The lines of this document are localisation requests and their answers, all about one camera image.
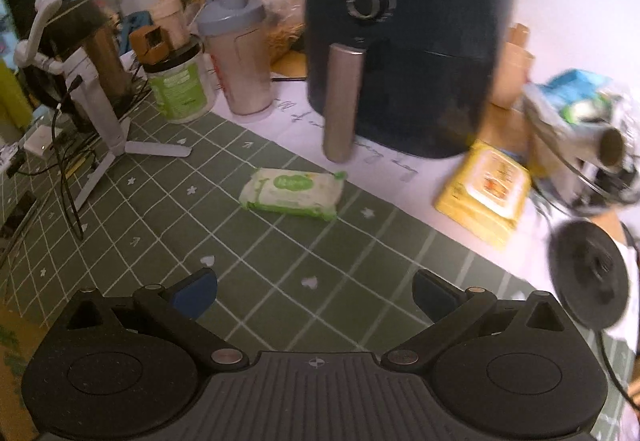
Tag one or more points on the green label jar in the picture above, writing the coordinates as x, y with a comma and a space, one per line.
182, 88

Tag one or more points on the white charger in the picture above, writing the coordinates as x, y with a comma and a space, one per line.
42, 140

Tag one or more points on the dark brown wooden box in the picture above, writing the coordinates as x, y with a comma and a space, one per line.
97, 56

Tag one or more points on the green checked tablecloth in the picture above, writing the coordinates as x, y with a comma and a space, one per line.
165, 221

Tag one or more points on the small brown cardboard box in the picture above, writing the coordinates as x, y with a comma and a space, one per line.
150, 46

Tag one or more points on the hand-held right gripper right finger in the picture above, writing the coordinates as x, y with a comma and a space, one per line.
429, 293

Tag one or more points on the black round kettle base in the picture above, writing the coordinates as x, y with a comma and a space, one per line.
587, 271

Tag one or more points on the green wet wipes pack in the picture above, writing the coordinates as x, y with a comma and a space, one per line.
292, 193

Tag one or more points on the yellow wet wipes pack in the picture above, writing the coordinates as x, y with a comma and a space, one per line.
487, 196

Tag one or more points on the black phone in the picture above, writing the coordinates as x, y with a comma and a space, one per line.
17, 216

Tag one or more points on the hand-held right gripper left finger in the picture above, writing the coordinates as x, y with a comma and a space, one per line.
196, 295

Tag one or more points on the glass bowl with clutter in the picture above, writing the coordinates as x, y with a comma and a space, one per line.
580, 131

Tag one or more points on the white phone tripod stand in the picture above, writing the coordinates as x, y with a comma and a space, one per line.
95, 111

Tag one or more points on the dark air fryer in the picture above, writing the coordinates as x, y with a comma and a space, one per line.
425, 71

